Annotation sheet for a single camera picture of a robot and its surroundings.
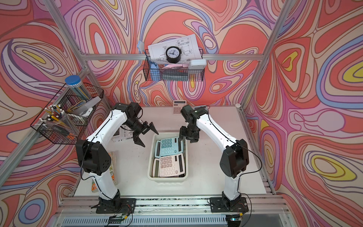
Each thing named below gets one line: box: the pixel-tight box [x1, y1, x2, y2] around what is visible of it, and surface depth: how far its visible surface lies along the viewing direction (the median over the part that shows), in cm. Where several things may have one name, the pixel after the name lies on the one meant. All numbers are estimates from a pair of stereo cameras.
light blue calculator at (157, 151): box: [154, 139, 162, 159], surface depth 86 cm
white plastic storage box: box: [147, 132, 169, 183], surface depth 80 cm
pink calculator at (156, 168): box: [152, 157, 161, 178], surface depth 79 cm
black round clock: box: [165, 46, 182, 64], surface depth 80 cm
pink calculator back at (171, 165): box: [158, 153, 186, 178], surface depth 78 cm
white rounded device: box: [188, 59, 207, 70], surface depth 72 cm
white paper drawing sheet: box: [147, 34, 202, 64], surface depth 84 cm
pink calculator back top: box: [172, 100, 188, 115], surface depth 121 cm
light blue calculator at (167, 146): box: [154, 136, 183, 159], surface depth 86 cm
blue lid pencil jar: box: [64, 74, 92, 102], surface depth 74 cm
